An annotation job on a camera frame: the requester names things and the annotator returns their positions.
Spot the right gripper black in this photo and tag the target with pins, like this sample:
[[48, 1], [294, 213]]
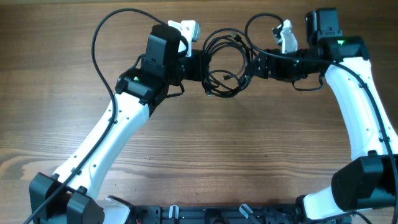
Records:
[[275, 71]]

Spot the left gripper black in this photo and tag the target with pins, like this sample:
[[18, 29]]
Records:
[[199, 58]]

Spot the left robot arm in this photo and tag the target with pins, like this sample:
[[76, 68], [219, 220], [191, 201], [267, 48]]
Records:
[[70, 194]]

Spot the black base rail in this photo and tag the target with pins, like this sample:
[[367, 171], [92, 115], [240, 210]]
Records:
[[174, 214]]

